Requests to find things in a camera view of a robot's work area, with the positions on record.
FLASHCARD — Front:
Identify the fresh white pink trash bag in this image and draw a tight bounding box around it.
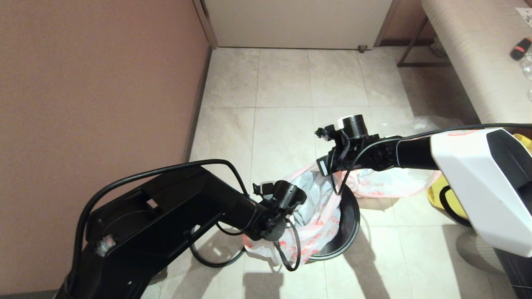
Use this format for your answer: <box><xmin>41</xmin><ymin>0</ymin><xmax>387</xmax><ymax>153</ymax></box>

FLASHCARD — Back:
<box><xmin>243</xmin><ymin>163</ymin><xmax>346</xmax><ymax>265</ymax></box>

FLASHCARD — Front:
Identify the used white pink trash bag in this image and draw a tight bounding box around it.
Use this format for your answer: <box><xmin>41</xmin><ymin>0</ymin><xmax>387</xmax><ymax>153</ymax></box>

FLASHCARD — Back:
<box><xmin>345</xmin><ymin>166</ymin><xmax>442</xmax><ymax>199</ymax></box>

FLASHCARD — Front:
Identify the grey bin rim ring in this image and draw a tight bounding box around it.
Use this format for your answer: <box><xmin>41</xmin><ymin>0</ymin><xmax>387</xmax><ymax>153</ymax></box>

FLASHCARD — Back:
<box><xmin>190</xmin><ymin>241</ymin><xmax>246</xmax><ymax>268</ymax></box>

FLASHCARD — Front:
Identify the black round trash bin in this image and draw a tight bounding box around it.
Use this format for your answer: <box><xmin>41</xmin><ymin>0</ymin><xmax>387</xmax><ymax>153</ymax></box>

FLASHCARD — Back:
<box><xmin>308</xmin><ymin>194</ymin><xmax>361</xmax><ymax>261</ymax></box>

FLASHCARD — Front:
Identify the yellow shopping bag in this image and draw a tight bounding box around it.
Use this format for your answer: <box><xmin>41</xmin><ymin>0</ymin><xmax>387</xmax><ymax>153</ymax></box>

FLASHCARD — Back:
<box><xmin>426</xmin><ymin>133</ymin><xmax>532</xmax><ymax>227</ymax></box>

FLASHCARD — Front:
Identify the clear crumpled plastic bag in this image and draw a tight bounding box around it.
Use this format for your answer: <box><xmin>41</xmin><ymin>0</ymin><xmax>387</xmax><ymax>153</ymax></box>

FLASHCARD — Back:
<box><xmin>409</xmin><ymin>115</ymin><xmax>464</xmax><ymax>133</ymax></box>

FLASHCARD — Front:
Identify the white door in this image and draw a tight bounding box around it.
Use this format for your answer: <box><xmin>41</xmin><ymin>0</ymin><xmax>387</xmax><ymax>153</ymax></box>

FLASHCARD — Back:
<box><xmin>204</xmin><ymin>0</ymin><xmax>393</xmax><ymax>49</ymax></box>

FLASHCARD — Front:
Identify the black orange marker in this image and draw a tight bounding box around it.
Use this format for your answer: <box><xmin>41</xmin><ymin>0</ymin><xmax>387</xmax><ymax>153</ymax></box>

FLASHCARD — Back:
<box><xmin>510</xmin><ymin>37</ymin><xmax>532</xmax><ymax>61</ymax></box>

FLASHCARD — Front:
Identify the white printed paper sheet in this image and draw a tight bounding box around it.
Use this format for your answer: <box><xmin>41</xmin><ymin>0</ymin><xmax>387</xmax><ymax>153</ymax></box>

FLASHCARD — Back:
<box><xmin>515</xmin><ymin>7</ymin><xmax>532</xmax><ymax>27</ymax></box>

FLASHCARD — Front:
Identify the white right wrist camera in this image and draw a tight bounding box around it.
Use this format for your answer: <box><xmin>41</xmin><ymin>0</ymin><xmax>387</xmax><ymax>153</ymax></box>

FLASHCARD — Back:
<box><xmin>315</xmin><ymin>124</ymin><xmax>339</xmax><ymax>142</ymax></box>

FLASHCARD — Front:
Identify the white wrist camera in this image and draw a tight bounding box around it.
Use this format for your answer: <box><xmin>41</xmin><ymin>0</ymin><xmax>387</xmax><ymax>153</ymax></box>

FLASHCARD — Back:
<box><xmin>252</xmin><ymin>181</ymin><xmax>276</xmax><ymax>199</ymax></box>
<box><xmin>315</xmin><ymin>124</ymin><xmax>339</xmax><ymax>142</ymax></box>

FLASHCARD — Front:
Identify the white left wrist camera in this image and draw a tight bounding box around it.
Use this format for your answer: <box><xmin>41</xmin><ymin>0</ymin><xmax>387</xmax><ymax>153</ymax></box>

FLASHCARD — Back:
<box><xmin>252</xmin><ymin>181</ymin><xmax>276</xmax><ymax>199</ymax></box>

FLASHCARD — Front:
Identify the smooth black left arm cable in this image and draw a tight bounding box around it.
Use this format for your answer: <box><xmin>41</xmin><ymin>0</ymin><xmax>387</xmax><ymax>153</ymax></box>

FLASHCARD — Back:
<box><xmin>69</xmin><ymin>159</ymin><xmax>250</xmax><ymax>291</ymax></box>

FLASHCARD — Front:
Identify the dark metal table frame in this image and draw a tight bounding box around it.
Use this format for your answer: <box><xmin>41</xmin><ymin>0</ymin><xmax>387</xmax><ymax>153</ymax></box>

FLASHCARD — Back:
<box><xmin>397</xmin><ymin>17</ymin><xmax>451</xmax><ymax>68</ymax></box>

